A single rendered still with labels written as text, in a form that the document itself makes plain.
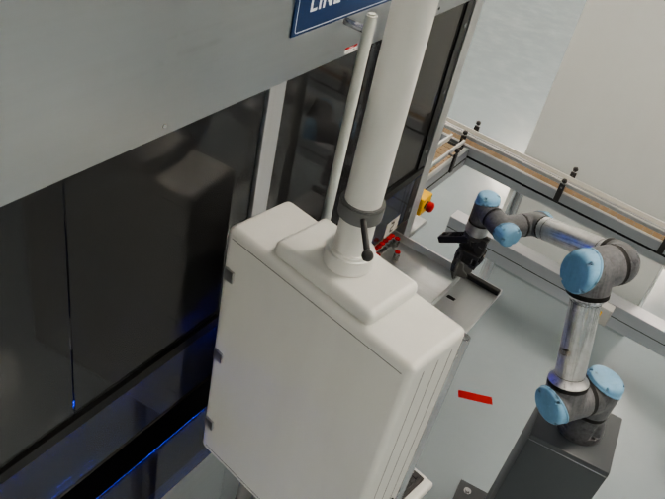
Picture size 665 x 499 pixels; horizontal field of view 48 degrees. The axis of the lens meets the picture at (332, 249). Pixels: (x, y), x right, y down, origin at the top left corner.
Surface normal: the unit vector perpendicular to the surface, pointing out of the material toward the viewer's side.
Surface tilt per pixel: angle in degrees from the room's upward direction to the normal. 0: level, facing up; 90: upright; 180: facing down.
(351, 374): 90
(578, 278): 83
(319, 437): 90
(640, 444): 0
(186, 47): 90
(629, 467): 0
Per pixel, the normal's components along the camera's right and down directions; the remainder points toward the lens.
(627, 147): -0.57, 0.43
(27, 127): 0.80, 0.48
